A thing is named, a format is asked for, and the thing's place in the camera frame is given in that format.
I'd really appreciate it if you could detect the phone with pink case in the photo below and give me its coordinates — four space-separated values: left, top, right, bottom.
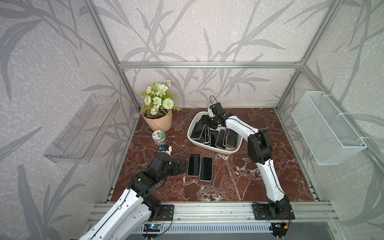
187 154 201 177

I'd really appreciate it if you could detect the phone with light blue case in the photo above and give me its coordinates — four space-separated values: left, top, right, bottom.
200 157 213 182

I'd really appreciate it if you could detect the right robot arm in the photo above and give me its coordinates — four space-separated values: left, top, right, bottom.
208 103 295 221

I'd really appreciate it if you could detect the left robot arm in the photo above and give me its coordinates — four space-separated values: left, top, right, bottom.
80 153 187 240

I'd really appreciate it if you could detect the black phone in box right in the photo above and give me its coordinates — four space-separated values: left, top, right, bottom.
225 129 239 149

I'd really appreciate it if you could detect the white plastic storage box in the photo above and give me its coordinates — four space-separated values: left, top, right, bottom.
187 111 243 155

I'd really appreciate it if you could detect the small patterned can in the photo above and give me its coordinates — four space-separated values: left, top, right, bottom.
152 130 167 147

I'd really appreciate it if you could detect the potted artificial flower plant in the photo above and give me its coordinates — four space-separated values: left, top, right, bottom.
139 80 181 132

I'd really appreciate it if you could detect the left green circuit board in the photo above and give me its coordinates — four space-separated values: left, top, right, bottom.
143 223 163 233

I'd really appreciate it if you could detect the right circuit board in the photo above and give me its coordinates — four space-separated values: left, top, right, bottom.
269 223 291 232

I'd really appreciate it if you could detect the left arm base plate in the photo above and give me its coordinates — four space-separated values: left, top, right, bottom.
149 204 175 221

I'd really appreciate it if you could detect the clear plastic wall shelf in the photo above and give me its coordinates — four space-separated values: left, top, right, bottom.
43 94 121 164

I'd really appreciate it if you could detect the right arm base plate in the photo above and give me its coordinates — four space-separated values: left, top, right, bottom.
251 202 296 221

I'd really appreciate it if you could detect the aluminium frame rail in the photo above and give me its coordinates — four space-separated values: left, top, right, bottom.
119 62 302 69

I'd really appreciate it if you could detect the white wire mesh basket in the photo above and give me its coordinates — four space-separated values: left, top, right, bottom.
292 91 367 166

